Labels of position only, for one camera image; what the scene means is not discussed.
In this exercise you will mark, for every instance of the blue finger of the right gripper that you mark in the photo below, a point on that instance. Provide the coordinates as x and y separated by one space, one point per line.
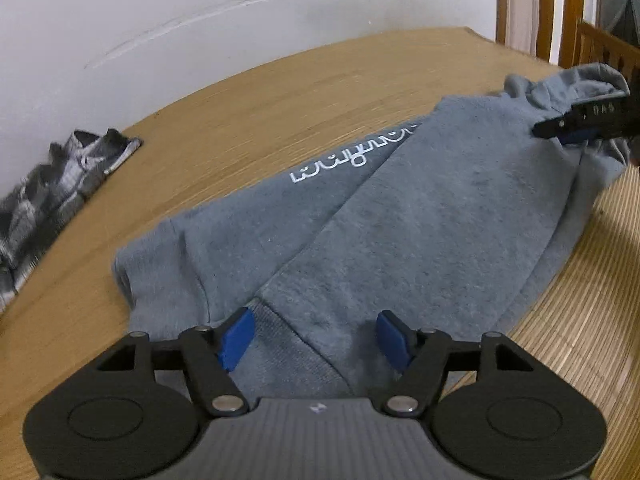
574 137

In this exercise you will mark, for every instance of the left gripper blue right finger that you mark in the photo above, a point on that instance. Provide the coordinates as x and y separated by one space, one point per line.
490 408

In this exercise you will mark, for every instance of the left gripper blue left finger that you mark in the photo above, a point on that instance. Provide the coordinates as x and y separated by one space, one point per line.
141 405

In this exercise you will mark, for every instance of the grey hoodie red print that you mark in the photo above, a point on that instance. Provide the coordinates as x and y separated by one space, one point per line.
457 220

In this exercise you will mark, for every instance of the black white plaid shirt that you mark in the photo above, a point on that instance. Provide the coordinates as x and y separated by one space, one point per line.
39 208

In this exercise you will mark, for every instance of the wooden door frame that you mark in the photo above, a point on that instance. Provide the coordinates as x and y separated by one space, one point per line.
546 29

